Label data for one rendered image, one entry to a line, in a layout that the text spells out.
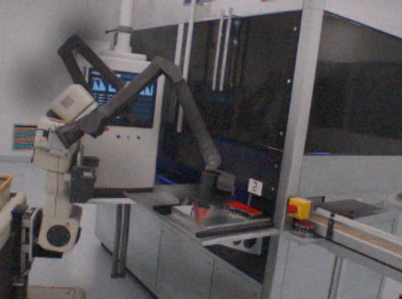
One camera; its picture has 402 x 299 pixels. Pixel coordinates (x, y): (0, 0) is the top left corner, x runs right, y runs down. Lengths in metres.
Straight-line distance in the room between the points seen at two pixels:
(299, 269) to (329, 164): 0.50
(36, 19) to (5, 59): 0.78
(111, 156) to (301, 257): 1.17
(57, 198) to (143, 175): 0.74
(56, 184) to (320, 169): 1.16
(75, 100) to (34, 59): 5.08
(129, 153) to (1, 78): 4.57
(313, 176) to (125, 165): 1.10
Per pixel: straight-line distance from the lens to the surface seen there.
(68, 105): 1.77
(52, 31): 6.90
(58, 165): 1.83
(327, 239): 1.73
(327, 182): 1.91
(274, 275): 1.83
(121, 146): 2.35
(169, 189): 2.14
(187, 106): 1.59
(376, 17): 2.08
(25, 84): 6.80
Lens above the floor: 1.42
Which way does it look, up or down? 8 degrees down
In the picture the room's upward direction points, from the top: 7 degrees clockwise
